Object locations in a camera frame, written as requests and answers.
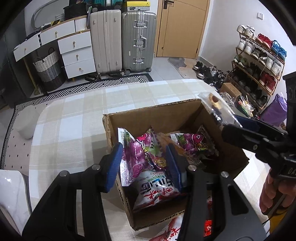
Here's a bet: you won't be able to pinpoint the red snack pack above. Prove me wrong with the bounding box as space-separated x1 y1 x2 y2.
204 198 213 237

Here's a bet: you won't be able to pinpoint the small clear cookie pack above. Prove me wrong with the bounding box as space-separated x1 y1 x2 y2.
199 92 242 129

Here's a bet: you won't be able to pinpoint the white noodle snack bag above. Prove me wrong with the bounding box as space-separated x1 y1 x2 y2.
149 215 183 241
132 170 180 211

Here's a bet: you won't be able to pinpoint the purple grape candy bag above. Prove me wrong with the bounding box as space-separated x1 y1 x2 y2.
117 127 167 187

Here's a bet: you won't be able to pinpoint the purple white snack bag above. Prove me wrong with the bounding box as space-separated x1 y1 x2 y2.
170 125 219 164

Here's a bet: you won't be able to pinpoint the orange bread snack pack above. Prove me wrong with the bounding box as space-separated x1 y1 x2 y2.
157 133 202 166

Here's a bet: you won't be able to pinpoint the person right hand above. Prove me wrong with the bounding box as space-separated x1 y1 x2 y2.
259 171 296 214

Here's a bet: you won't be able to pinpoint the white side table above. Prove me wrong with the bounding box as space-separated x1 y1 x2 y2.
1 169 32 235

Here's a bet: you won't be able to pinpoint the shoe rack with shoes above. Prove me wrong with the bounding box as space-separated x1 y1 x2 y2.
228 25 287 112

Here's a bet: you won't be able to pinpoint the SF cardboard box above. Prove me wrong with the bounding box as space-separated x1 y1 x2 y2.
102 99 248 231

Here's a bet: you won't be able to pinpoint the patterned floor rug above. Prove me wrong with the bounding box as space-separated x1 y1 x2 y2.
0 73 155 167

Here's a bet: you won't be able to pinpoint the checkered tablecloth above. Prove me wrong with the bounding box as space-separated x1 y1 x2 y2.
29 79 269 240

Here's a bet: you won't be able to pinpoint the grey round stool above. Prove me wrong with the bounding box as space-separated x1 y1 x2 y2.
14 105 44 139

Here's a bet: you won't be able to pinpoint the wooden door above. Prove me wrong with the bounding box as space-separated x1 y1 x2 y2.
154 0 211 59

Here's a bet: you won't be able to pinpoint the silver suitcase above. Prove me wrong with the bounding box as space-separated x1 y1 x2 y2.
121 11 157 74

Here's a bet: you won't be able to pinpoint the woven laundry basket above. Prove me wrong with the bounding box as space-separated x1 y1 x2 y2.
33 47 65 92

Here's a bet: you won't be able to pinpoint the stacked shoe boxes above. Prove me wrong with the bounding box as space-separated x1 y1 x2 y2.
121 1 151 12

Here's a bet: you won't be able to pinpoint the white suitcase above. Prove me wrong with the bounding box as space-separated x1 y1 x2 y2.
90 9 122 74

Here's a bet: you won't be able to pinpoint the white drawer desk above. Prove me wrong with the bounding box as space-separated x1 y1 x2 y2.
13 15 96 79

